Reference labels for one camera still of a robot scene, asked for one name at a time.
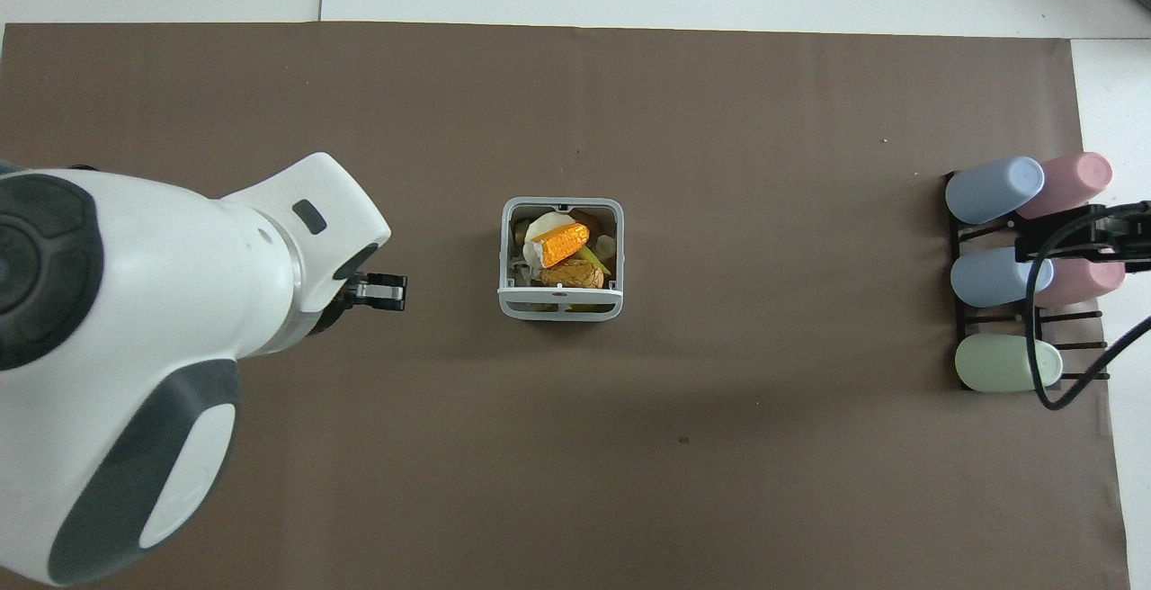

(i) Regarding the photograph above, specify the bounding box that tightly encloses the black cup rack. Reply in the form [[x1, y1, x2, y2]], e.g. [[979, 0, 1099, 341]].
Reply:
[[941, 171, 1112, 392]]

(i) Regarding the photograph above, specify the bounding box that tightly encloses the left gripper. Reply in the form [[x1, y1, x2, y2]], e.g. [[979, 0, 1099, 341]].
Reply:
[[306, 243, 382, 336]]

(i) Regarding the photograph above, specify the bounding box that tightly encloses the orange corn cob piece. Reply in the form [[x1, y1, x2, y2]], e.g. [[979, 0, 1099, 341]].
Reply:
[[537, 222, 592, 269]]

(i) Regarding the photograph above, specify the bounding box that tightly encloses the brown potato piece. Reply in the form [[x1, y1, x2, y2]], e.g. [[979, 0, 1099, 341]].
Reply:
[[537, 258, 606, 291]]

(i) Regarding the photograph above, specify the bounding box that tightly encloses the green plastic cup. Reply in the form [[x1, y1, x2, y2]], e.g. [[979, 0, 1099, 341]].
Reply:
[[954, 335, 1065, 394]]

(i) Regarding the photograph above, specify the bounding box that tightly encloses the blue plastic cup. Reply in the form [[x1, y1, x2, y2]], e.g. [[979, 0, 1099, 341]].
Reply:
[[944, 156, 1047, 226], [950, 246, 1056, 308]]

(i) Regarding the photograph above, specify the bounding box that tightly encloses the white eggshell piece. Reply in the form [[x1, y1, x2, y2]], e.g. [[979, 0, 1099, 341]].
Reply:
[[522, 211, 577, 270]]

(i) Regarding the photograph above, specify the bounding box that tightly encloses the small white trash can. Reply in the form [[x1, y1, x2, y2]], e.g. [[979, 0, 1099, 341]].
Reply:
[[497, 197, 626, 323]]

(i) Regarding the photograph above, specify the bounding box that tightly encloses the black cable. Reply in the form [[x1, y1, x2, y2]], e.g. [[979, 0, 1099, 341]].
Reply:
[[1024, 209, 1151, 412]]

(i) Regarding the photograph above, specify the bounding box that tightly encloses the pink plastic cup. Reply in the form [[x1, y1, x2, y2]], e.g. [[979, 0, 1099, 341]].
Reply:
[[1016, 151, 1114, 220], [1034, 259, 1128, 308]]

